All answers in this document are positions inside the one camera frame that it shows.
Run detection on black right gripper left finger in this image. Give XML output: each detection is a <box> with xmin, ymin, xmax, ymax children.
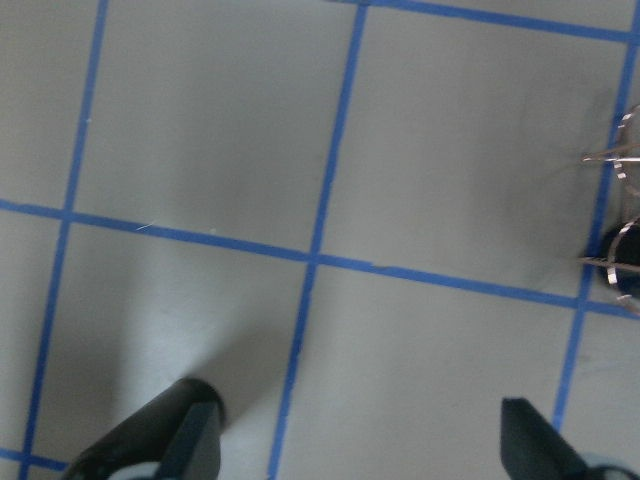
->
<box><xmin>157</xmin><ymin>403</ymin><xmax>221</xmax><ymax>480</ymax></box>

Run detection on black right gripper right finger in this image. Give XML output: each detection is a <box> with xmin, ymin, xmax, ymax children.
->
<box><xmin>501</xmin><ymin>398</ymin><xmax>600</xmax><ymax>480</ymax></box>

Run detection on dark wine bottle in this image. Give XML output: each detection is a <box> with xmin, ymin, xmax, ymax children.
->
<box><xmin>599</xmin><ymin>223</ymin><xmax>639</xmax><ymax>299</ymax></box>
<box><xmin>62</xmin><ymin>378</ymin><xmax>226</xmax><ymax>479</ymax></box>

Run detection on copper wire wine basket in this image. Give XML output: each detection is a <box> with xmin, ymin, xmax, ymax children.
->
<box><xmin>579</xmin><ymin>104</ymin><xmax>639</xmax><ymax>316</ymax></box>

